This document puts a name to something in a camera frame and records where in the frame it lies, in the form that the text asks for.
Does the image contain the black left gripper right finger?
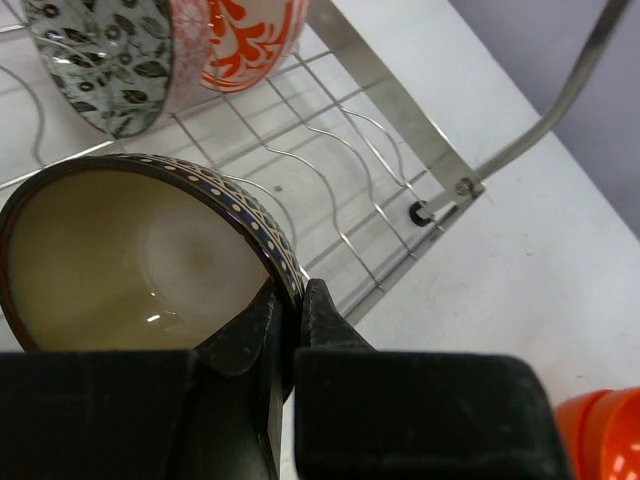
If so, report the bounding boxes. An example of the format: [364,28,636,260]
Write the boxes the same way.
[296,278,375,353]

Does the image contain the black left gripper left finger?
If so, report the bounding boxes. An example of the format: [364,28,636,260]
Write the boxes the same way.
[198,292,280,479]

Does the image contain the brown bowl dark patterned rim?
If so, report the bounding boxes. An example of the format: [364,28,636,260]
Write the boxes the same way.
[1,153,304,392]

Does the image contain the orange plastic bowl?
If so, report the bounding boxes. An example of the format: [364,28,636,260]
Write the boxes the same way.
[554,387,639,480]

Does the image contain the orange floral white bowl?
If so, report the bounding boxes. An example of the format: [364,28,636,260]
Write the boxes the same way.
[201,0,309,93]

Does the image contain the grey leaf patterned bowl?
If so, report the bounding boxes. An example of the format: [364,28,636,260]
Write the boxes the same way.
[21,0,210,138]

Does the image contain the stainless steel dish rack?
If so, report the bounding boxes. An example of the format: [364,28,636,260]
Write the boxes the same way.
[1,1,639,328]

